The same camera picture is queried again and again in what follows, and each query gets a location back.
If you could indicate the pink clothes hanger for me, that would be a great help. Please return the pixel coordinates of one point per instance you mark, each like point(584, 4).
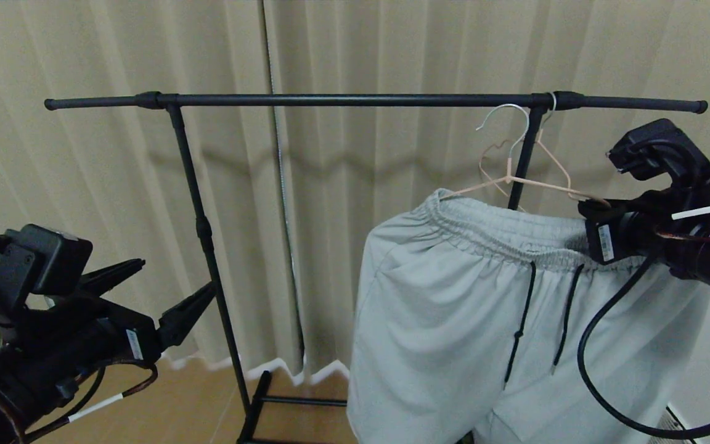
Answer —
point(552, 155)
point(509, 169)

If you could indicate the beige curtain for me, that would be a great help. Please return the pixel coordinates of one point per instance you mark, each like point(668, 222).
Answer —
point(84, 185)

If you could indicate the metal curtain wand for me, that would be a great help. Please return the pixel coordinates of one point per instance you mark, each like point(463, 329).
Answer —
point(281, 166)

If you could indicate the black clothes rack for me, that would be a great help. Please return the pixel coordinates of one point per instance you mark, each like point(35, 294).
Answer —
point(361, 100)

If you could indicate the white laundry basket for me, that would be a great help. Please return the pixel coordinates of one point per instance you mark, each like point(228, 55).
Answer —
point(669, 428)

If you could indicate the pale grey shorts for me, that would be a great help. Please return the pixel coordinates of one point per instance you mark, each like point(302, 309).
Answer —
point(441, 320)

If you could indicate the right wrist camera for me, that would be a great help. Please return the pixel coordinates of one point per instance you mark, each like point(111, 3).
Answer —
point(657, 148)

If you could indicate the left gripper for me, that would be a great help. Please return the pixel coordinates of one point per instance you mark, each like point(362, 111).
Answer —
point(84, 345)

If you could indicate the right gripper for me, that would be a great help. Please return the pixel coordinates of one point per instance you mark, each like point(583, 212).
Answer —
point(632, 237)

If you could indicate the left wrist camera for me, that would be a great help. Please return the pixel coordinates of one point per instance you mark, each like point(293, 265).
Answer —
point(40, 259)

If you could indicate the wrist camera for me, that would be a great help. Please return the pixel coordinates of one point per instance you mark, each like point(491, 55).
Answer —
point(40, 259)
point(657, 148)

